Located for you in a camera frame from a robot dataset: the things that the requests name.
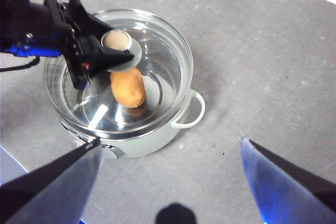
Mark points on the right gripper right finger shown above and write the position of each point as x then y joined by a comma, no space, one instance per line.
288,192

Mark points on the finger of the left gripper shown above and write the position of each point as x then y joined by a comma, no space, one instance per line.
99,58
86,23

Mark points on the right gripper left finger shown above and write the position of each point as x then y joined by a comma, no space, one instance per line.
52,190

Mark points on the glass lid with green knob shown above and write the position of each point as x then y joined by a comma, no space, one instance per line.
115,41

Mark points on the brown potato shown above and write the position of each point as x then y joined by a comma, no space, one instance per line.
128,87

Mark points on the pale green electric cooking pot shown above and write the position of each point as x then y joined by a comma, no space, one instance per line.
157,140

